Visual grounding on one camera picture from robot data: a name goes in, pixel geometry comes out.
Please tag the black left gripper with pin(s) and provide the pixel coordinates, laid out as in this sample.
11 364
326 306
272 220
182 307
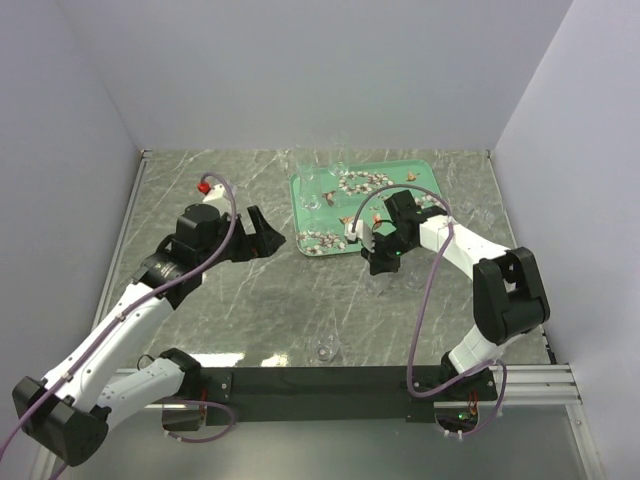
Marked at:
263 243

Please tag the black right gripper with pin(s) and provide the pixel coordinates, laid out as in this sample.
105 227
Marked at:
378 263

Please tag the tall clear champagne flute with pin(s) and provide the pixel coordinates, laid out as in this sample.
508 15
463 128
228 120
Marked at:
306 160

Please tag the clear wine glass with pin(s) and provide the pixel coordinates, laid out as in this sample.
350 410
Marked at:
310 196

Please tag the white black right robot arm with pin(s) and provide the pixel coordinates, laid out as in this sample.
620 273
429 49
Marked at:
509 298

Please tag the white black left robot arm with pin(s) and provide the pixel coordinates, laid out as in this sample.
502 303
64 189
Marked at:
71 410

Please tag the green floral bird tray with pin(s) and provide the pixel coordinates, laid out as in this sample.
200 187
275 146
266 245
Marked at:
357 183

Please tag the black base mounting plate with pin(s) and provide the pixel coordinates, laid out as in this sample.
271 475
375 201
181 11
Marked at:
270 394

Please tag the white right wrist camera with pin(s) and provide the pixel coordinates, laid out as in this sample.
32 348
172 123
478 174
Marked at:
358 231

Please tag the aluminium side rail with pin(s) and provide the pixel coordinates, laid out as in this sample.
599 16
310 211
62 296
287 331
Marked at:
103 304

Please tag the aluminium front frame rail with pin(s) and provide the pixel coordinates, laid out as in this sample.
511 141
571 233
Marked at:
541 385

